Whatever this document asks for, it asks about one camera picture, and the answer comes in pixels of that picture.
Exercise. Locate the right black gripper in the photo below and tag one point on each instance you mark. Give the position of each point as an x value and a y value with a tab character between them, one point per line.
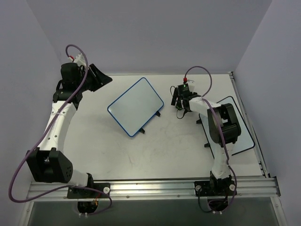
178	99

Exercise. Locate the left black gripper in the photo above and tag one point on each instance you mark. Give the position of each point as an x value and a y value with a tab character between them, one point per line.
91	76

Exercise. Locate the blue framed whiteboard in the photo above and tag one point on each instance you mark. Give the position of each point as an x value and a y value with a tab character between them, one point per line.
136	107

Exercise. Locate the green whiteboard eraser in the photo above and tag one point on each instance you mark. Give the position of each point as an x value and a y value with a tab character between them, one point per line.
179	106

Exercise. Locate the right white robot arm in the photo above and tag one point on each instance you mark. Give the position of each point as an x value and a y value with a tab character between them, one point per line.
223	124

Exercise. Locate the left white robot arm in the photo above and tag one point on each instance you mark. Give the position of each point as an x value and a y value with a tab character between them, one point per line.
47	162

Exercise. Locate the black framed whiteboard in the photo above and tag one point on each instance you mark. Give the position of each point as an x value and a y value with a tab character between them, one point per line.
245	141

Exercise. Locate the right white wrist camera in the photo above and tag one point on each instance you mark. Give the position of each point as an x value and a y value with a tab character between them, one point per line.
189	83

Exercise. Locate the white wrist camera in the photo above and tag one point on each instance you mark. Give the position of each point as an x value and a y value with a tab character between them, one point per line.
78	59
189	83

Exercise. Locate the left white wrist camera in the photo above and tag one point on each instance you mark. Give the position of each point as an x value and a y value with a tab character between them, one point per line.
78	59

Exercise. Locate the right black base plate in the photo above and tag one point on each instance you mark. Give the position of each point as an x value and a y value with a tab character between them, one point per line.
214	188

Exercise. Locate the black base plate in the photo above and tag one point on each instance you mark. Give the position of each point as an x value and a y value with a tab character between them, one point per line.
214	188
98	190

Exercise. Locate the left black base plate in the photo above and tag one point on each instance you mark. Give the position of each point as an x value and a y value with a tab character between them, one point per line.
98	190

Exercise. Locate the aluminium mounting rail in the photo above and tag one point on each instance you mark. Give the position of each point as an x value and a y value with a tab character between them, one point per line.
158	189

